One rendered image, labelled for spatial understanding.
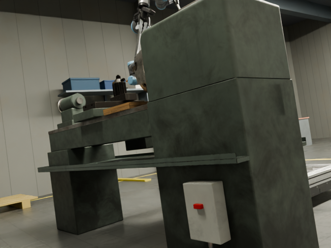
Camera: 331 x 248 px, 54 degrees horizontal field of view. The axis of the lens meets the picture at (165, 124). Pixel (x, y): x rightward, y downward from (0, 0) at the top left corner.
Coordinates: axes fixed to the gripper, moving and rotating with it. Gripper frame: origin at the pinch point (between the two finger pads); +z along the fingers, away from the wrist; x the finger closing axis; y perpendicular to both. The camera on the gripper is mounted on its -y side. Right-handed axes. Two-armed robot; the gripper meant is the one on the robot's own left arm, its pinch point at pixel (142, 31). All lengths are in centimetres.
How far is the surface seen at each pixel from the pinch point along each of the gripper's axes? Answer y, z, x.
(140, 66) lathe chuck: -15.9, 32.7, 8.5
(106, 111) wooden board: 23, 53, 4
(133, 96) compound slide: 28.5, 33.7, -19.3
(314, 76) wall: 262, -326, -813
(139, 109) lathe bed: -11, 56, 2
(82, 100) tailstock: 91, 28, -9
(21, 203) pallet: 297, 123, -45
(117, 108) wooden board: 9, 53, 4
